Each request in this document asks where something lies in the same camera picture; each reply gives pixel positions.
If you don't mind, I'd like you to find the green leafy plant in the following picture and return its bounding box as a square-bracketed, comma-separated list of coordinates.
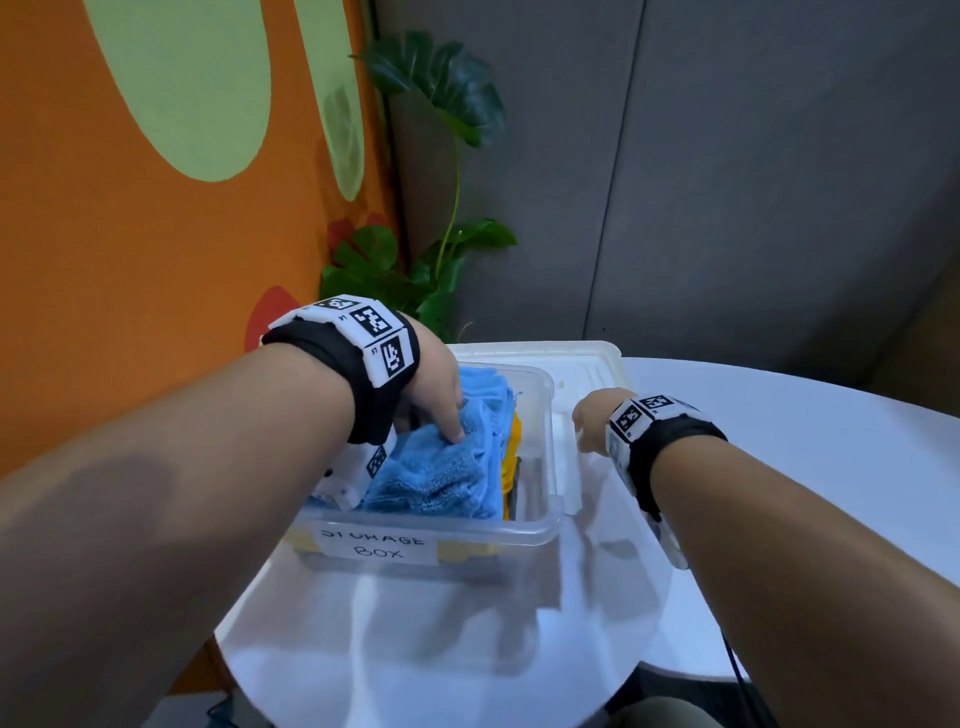
[320, 29, 519, 343]

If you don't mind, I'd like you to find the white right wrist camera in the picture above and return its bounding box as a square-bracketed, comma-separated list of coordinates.
[652, 517, 691, 571]

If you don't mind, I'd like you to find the black left wristband with markers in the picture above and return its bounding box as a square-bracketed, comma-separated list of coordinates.
[260, 293, 421, 446]

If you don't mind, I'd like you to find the person's right forearm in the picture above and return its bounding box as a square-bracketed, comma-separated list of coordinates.
[648, 434, 960, 728]

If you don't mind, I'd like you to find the black wristband with markers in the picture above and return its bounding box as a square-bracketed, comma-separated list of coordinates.
[605, 393, 729, 524]
[260, 293, 421, 446]

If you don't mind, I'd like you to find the white box lid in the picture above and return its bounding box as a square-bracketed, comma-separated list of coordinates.
[448, 341, 631, 519]

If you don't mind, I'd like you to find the person's right hand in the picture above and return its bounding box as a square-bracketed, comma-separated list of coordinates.
[572, 387, 639, 457]

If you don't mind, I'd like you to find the person's right leg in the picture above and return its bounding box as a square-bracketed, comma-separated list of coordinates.
[607, 697, 721, 728]

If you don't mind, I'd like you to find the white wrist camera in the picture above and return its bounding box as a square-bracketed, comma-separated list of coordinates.
[652, 517, 691, 571]
[311, 427, 399, 511]

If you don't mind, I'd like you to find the black right wristband with markers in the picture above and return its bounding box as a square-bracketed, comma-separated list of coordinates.
[605, 393, 729, 524]

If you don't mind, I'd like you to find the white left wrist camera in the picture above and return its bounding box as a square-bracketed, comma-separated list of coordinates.
[311, 427, 399, 511]

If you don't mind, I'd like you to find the black right camera cable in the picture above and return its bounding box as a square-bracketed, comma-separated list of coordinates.
[719, 629, 759, 728]

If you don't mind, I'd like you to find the person's left forearm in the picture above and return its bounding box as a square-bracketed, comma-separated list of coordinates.
[0, 343, 355, 728]

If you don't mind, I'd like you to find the yellow towel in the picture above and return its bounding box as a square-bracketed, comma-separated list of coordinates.
[288, 431, 524, 565]

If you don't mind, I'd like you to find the clear plastic storage box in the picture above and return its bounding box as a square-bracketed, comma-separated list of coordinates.
[284, 362, 565, 579]

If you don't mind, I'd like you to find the person's left hand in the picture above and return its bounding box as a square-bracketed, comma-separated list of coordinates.
[393, 314, 466, 445]

